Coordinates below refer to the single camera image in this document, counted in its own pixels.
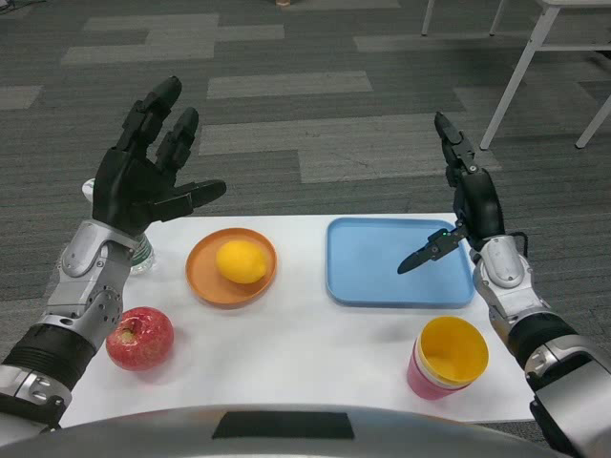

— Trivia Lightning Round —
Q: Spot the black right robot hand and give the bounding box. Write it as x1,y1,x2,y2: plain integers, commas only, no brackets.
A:
396,112,506,276

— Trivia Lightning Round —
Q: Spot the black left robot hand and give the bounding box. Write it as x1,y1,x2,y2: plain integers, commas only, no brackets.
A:
91,75,228,238

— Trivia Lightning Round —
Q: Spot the yellow lemon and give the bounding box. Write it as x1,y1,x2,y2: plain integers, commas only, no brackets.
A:
215,240,269,285

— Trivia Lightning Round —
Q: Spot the orange round plate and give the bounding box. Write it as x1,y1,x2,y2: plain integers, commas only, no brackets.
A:
184,227,279,310

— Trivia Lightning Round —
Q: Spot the clear plastic water bottle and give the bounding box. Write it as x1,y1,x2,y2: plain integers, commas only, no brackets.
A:
81,178,158,277

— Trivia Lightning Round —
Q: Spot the blue rectangular tray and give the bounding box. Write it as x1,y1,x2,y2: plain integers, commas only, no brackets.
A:
326,217,476,309

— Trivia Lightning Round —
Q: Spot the yellow plastic cup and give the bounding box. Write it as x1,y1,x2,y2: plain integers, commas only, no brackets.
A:
418,316,491,386

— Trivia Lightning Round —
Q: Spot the red apple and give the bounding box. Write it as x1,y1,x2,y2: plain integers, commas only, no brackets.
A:
105,307,175,372

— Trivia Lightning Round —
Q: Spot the white table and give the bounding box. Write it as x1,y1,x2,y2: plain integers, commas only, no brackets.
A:
422,0,611,152

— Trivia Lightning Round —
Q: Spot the pink plastic cup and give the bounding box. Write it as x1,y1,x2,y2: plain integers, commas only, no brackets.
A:
406,341,472,402

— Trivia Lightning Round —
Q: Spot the silver robot chest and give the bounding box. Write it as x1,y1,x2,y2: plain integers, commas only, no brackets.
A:
0,404,567,458

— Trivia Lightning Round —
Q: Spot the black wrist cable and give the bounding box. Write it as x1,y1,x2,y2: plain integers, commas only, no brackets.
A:
508,231,531,259

